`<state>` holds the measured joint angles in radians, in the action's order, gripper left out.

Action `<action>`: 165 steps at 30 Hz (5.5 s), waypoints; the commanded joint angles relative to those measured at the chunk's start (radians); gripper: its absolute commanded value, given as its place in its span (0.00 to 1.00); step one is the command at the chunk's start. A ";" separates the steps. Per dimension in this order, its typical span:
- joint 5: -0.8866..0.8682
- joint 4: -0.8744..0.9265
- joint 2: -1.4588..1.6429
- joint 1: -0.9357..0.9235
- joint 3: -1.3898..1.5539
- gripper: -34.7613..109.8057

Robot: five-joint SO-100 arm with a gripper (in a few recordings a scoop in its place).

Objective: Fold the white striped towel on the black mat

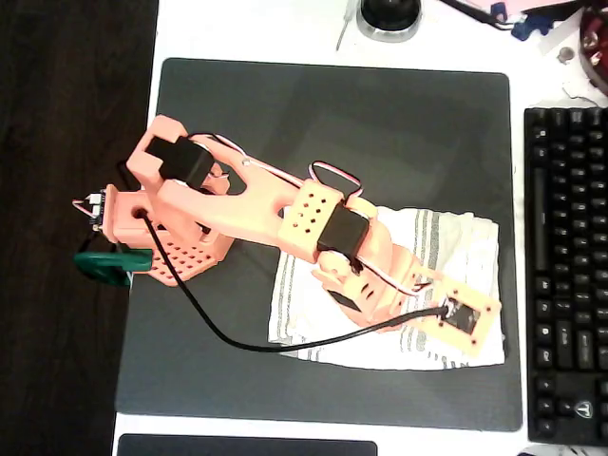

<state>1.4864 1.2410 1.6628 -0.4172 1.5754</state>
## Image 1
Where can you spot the green table clamp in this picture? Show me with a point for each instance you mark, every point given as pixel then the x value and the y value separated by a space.
pixel 102 266

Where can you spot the blue plastic part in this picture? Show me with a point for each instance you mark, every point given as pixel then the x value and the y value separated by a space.
pixel 529 26

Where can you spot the small controller board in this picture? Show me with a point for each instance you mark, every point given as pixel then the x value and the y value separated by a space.
pixel 97 202

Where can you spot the orange camera mount plate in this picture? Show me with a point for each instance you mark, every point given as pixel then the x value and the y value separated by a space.
pixel 477 295

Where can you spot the clear plastic pen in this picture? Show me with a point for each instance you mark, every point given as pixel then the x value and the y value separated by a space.
pixel 344 24

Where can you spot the small round coin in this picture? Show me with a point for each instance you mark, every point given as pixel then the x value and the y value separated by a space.
pixel 566 54

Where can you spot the black dome on silver base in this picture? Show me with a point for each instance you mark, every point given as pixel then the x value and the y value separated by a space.
pixel 389 14

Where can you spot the thin black rod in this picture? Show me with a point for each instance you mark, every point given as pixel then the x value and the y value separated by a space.
pixel 475 13

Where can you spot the dark red bowl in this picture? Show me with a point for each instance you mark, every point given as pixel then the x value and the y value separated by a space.
pixel 596 47

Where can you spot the black flat pad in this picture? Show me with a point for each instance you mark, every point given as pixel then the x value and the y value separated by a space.
pixel 247 446

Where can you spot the dark grey desk mat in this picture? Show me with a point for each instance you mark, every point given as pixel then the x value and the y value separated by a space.
pixel 332 119

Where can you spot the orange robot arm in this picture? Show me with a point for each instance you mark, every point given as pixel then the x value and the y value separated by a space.
pixel 237 209

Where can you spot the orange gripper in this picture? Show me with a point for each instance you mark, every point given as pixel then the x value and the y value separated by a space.
pixel 357 302

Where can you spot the black keyboard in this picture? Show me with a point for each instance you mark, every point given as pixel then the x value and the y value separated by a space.
pixel 570 285

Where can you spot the white striped towel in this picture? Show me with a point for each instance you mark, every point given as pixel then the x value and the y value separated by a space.
pixel 470 247

